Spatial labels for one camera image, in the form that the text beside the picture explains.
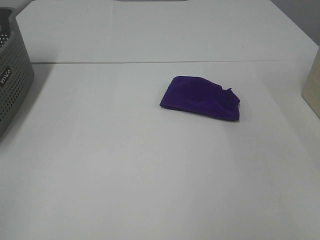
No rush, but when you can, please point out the purple towel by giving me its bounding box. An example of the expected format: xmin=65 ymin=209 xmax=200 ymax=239
xmin=159 ymin=76 xmax=241 ymax=122

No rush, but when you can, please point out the grey perforated plastic basket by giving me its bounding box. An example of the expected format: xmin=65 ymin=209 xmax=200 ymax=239
xmin=0 ymin=7 xmax=35 ymax=136

